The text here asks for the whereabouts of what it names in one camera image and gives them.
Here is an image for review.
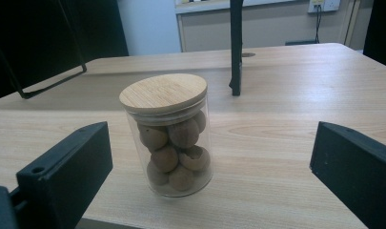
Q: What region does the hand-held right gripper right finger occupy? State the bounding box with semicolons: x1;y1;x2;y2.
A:
309;121;386;229

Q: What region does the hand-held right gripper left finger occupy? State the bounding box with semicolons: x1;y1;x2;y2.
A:
16;121;113;229

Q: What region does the round bamboo jar lid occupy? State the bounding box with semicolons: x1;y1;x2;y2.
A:
118;73;209;116

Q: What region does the clear glass jar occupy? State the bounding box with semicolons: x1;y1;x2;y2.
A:
125;96;214;198

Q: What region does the pile of dried brown fruits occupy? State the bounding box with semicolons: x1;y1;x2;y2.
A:
136;109;212;193

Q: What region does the dark curtain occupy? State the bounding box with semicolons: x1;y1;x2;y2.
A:
362;0;386;71

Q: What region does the black vertical stand pole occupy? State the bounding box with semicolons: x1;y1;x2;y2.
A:
229;0;245;97

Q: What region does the black metal frame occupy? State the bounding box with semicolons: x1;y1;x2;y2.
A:
0;0;88;100

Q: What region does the black chair frame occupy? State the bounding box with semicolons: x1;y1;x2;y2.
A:
0;0;130;103

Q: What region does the black cable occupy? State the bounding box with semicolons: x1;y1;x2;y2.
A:
314;4;323;44

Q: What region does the white wall socket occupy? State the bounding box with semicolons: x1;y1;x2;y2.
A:
307;0;341;14

